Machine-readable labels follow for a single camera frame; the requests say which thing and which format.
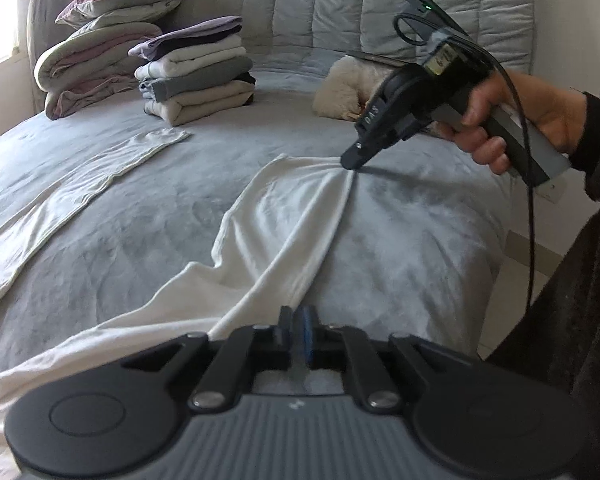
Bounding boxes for person's right hand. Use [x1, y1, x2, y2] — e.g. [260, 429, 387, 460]
[437, 70, 588, 176]

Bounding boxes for white plush toy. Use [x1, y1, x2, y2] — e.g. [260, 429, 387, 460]
[312, 55, 443, 137]

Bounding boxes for dark folded garment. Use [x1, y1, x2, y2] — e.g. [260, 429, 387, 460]
[150, 34, 243, 54]

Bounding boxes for grey patterned curtain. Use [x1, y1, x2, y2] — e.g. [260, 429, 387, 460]
[17, 0, 78, 111]

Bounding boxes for grey folded garment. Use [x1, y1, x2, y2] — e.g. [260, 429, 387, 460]
[139, 56, 253, 103]

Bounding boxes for wall socket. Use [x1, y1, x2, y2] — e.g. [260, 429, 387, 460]
[540, 180, 564, 204]

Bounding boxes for grey quilted headboard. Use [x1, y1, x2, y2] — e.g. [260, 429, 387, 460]
[135, 0, 536, 78]

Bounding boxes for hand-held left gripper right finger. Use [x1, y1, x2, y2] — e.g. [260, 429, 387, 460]
[300, 306, 481, 413]

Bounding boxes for white folded garment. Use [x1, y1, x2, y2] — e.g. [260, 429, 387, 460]
[135, 35, 247, 81]

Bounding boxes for grey bed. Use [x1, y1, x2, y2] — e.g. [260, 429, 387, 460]
[0, 50, 536, 480]

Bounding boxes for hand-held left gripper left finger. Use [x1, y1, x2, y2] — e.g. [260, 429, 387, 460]
[122, 306, 296, 413]

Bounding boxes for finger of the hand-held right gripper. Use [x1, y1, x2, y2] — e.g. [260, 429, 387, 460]
[341, 132, 396, 171]

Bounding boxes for person's dark clothed torso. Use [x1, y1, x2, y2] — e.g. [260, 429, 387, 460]
[485, 200, 600, 480]

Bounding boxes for folded grey pink quilt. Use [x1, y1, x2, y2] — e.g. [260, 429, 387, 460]
[34, 22, 163, 121]

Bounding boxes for white cotton garment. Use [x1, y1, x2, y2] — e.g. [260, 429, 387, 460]
[0, 129, 356, 480]

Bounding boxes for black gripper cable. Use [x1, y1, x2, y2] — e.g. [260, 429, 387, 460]
[393, 10, 540, 311]

